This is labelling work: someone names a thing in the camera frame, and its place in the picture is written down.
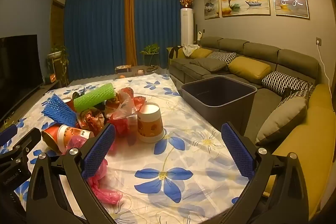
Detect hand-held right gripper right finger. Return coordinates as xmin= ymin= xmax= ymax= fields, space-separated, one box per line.
xmin=220 ymin=122 xmax=310 ymax=224

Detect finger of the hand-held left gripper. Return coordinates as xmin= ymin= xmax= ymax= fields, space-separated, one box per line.
xmin=0 ymin=124 xmax=18 ymax=146
xmin=0 ymin=127 xmax=42 ymax=170

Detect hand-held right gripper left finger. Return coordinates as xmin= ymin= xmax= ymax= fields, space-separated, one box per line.
xmin=26 ymin=123 xmax=117 ymax=224

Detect red plastic bag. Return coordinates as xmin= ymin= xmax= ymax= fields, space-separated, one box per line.
xmin=105 ymin=87 xmax=146 ymax=153

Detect dark grey trash bin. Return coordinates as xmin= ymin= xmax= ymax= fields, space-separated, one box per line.
xmin=181 ymin=76 xmax=258 ymax=132

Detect pink plastic bag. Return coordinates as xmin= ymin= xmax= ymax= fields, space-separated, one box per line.
xmin=64 ymin=135 xmax=124 ymax=205

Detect blue foam net sleeve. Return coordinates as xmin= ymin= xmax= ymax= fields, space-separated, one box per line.
xmin=42 ymin=94 xmax=77 ymax=125

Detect orange snack packet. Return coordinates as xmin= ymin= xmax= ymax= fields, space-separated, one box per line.
xmin=104 ymin=95 xmax=124 ymax=115

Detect green foam net sleeve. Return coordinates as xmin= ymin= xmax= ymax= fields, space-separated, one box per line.
xmin=73 ymin=83 xmax=116 ymax=111

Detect large grey cushion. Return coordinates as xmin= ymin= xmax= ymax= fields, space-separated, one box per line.
xmin=255 ymin=96 xmax=308 ymax=146

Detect television cabinet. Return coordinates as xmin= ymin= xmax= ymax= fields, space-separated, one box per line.
xmin=0 ymin=81 xmax=62 ymax=125

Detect black television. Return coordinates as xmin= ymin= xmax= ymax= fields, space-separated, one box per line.
xmin=0 ymin=34 xmax=44 ymax=119

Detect blue floral tablecloth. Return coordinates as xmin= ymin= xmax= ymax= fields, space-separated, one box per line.
xmin=0 ymin=73 xmax=250 ymax=224

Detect houndstooth patterned cushion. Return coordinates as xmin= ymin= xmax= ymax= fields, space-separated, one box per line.
xmin=277 ymin=89 xmax=311 ymax=109

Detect large yellow cushion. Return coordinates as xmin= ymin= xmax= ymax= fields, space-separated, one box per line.
xmin=228 ymin=56 xmax=272 ymax=85

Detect black white patterned cushion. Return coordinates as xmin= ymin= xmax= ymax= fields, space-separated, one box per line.
xmin=207 ymin=51 xmax=237 ymax=65
xmin=262 ymin=71 xmax=314 ymax=96

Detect flat grey cushion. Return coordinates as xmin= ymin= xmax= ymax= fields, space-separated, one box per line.
xmin=189 ymin=58 xmax=227 ymax=73

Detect potted plant on stand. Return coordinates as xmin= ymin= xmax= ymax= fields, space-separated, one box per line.
xmin=47 ymin=45 xmax=70 ymax=88

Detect glass coffee table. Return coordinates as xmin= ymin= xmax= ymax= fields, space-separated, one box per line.
xmin=114 ymin=66 xmax=171 ymax=80

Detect grey yellow corner sofa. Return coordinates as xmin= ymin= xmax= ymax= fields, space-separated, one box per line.
xmin=167 ymin=36 xmax=335 ymax=224

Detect small yellow cushion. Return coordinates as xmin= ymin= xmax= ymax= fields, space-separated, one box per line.
xmin=189 ymin=48 xmax=213 ymax=60

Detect white clothes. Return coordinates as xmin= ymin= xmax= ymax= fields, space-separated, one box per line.
xmin=182 ymin=43 xmax=200 ymax=57

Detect potted plant dark pot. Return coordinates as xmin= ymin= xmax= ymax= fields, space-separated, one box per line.
xmin=140 ymin=43 xmax=160 ymax=67

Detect blue curtain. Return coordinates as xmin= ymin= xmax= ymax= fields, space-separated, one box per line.
xmin=64 ymin=0 xmax=129 ymax=81
xmin=133 ymin=0 xmax=193 ymax=69

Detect black jacket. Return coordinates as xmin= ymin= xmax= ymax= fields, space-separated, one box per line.
xmin=168 ymin=46 xmax=184 ymax=59

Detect wooden door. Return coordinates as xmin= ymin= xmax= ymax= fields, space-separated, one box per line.
xmin=51 ymin=0 xmax=66 ymax=48

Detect orange curtain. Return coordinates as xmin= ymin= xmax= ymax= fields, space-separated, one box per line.
xmin=124 ymin=0 xmax=135 ymax=67

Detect white standing air conditioner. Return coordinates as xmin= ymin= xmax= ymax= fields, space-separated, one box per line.
xmin=180 ymin=8 xmax=194 ymax=46

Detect small framed painting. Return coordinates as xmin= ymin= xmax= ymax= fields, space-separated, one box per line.
xmin=203 ymin=0 xmax=220 ymax=20

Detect white charging cable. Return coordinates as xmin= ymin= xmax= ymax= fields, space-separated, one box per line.
xmin=317 ymin=42 xmax=332 ymax=88

